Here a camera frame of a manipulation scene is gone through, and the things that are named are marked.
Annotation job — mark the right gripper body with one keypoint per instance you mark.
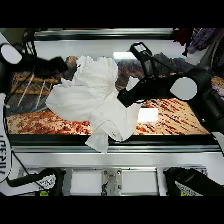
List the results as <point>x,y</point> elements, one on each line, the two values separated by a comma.
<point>129,96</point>

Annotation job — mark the white long-sleeved shirt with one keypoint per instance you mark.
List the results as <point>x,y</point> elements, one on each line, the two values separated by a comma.
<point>93,90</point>

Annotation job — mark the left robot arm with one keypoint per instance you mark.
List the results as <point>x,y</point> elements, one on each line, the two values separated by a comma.
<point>43,66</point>

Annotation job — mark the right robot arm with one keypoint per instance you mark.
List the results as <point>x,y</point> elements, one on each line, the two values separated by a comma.
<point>206,100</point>

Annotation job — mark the dark red garment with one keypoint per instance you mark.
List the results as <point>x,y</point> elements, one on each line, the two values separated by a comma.
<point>182,35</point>

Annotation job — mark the silver frame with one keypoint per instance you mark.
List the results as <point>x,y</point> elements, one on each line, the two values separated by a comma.
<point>133,156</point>

